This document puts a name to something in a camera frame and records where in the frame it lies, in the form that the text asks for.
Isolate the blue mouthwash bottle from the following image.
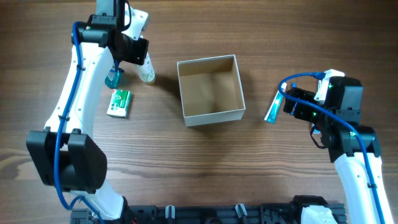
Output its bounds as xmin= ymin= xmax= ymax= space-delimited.
xmin=105 ymin=68 xmax=124 ymax=89

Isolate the white leaf-print cosmetic tube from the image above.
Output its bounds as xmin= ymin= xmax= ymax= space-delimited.
xmin=135 ymin=53 xmax=155 ymax=84

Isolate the teal toothpaste tube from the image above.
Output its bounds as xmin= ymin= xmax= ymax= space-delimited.
xmin=264 ymin=90 xmax=284 ymax=124

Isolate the green white soap box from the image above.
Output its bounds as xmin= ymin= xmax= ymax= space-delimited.
xmin=106 ymin=89 xmax=132 ymax=118

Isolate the blue disposable razor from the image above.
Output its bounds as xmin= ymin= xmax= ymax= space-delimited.
xmin=289 ymin=82 xmax=297 ymax=115

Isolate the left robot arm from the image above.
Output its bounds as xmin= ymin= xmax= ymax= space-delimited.
xmin=26 ymin=1 xmax=149 ymax=223

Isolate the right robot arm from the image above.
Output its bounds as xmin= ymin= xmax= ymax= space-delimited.
xmin=281 ymin=77 xmax=394 ymax=223

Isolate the blue white toothbrush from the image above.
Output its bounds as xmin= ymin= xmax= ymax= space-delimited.
xmin=312 ymin=124 xmax=320 ymax=134

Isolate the white open cardboard box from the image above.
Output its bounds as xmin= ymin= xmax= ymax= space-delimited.
xmin=177 ymin=55 xmax=246 ymax=127

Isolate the right blue cable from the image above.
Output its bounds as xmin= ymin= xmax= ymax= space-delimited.
xmin=277 ymin=72 xmax=388 ymax=224

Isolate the blue cable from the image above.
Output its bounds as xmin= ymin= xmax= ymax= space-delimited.
xmin=277 ymin=72 xmax=388 ymax=224
xmin=53 ymin=21 xmax=122 ymax=224

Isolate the left blue cable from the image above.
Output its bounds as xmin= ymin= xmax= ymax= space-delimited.
xmin=53 ymin=21 xmax=122 ymax=224

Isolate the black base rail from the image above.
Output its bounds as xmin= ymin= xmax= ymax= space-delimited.
xmin=70 ymin=202 xmax=348 ymax=224

